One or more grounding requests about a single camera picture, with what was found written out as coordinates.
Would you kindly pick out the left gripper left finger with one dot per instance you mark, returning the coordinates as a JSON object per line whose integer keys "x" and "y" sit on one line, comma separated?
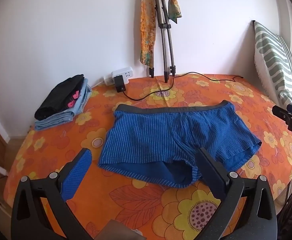
{"x": 29, "y": 219}

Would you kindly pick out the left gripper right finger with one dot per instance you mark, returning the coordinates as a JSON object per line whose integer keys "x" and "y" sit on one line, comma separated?
{"x": 258, "y": 218}

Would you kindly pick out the blue striped boxer shorts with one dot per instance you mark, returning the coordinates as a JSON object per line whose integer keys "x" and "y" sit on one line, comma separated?
{"x": 159, "y": 145}

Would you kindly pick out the green striped pillow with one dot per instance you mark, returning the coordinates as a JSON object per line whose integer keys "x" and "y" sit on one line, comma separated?
{"x": 273, "y": 62}

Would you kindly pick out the orange floral bedsheet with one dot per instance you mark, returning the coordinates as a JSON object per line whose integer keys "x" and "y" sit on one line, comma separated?
{"x": 156, "y": 211}

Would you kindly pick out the black folded garment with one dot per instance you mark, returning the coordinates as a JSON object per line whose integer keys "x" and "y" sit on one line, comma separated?
{"x": 62, "y": 97}

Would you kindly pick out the light blue folded jeans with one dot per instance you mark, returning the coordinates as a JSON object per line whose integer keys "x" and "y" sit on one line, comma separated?
{"x": 69, "y": 114}

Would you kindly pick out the black power adapter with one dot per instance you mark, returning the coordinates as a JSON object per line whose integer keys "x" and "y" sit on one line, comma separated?
{"x": 119, "y": 83}

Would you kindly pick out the orange floral scarf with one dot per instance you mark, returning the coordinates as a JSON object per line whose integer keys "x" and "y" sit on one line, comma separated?
{"x": 148, "y": 27}

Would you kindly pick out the white power strip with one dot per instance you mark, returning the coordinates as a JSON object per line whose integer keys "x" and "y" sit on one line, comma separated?
{"x": 126, "y": 74}

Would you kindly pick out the silver tripod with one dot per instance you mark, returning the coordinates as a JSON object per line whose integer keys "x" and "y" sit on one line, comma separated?
{"x": 165, "y": 32}

